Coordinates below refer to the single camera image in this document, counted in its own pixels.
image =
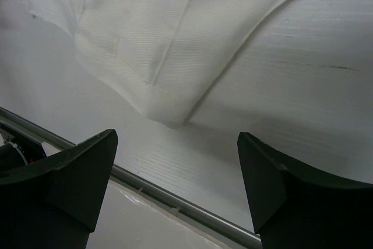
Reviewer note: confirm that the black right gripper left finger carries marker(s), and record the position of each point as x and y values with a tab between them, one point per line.
55	202

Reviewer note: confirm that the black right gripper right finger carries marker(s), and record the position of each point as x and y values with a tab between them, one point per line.
295	205

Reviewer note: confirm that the white pleated skirt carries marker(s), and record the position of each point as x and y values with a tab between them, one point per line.
161	56

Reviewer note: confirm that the aluminium table edge rail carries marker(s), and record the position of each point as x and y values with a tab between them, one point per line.
209	222

